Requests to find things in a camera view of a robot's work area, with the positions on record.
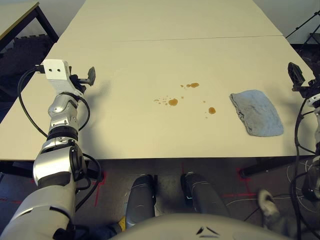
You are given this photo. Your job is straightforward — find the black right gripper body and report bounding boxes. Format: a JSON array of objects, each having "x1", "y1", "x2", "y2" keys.
[{"x1": 291, "y1": 78, "x2": 320, "y2": 99}]

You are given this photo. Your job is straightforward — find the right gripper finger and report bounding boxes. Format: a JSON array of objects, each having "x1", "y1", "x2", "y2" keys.
[{"x1": 287, "y1": 61, "x2": 306, "y2": 87}]

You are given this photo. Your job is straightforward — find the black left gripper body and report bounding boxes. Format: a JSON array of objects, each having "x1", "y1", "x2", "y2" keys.
[{"x1": 69, "y1": 73, "x2": 90, "y2": 95}]

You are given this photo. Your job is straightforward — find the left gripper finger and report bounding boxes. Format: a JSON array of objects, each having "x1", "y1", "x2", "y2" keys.
[{"x1": 87, "y1": 66, "x2": 97, "y2": 87}]

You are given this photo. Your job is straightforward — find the blue terry cloth rag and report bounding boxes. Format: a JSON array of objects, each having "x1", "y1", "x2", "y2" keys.
[{"x1": 229, "y1": 89, "x2": 285, "y2": 138}]

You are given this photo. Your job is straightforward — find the black tripod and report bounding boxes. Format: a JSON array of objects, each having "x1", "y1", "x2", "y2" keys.
[{"x1": 284, "y1": 9, "x2": 320, "y2": 51}]

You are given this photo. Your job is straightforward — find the black foam floor mat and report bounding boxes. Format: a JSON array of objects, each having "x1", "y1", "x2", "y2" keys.
[{"x1": 0, "y1": 34, "x2": 55, "y2": 102}]

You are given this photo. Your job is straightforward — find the black metal table foot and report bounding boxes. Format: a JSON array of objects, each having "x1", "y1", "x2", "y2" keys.
[
  {"x1": 239, "y1": 156, "x2": 313, "y2": 179},
  {"x1": 83, "y1": 167, "x2": 105, "y2": 183}
]

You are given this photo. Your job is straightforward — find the grey bystander shoe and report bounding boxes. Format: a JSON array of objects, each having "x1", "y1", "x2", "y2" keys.
[{"x1": 257, "y1": 189, "x2": 282, "y2": 227}]

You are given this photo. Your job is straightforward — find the grey left robot leg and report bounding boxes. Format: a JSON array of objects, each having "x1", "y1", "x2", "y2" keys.
[{"x1": 124, "y1": 174, "x2": 157, "y2": 230}]

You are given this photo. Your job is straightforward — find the grey robot leg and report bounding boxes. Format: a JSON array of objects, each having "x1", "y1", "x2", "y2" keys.
[
  {"x1": 180, "y1": 171, "x2": 231, "y2": 218},
  {"x1": 124, "y1": 174, "x2": 157, "y2": 230}
]

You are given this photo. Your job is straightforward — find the grey right robot leg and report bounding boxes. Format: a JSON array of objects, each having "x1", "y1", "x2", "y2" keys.
[{"x1": 180, "y1": 171, "x2": 231, "y2": 218}]

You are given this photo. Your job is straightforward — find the grey robot torso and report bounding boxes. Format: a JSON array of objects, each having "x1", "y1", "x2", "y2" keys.
[{"x1": 107, "y1": 212, "x2": 296, "y2": 240}]

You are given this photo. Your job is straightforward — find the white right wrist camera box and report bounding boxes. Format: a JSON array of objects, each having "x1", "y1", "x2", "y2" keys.
[{"x1": 306, "y1": 93, "x2": 320, "y2": 109}]

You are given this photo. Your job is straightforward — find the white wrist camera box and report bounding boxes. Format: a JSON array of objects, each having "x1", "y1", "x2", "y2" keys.
[
  {"x1": 41, "y1": 59, "x2": 76, "y2": 95},
  {"x1": 306, "y1": 93, "x2": 320, "y2": 109}
]

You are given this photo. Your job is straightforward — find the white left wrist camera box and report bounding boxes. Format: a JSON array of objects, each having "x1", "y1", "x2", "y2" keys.
[{"x1": 41, "y1": 59, "x2": 76, "y2": 95}]

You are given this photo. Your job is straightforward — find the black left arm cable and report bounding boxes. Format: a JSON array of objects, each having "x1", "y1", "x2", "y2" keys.
[{"x1": 17, "y1": 64, "x2": 105, "y2": 213}]

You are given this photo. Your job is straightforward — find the white floor cables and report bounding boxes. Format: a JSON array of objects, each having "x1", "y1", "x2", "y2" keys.
[{"x1": 286, "y1": 157, "x2": 320, "y2": 226}]

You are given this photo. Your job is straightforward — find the side table with black frame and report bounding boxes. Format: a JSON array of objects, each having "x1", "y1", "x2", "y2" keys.
[{"x1": 0, "y1": 1, "x2": 60, "y2": 51}]

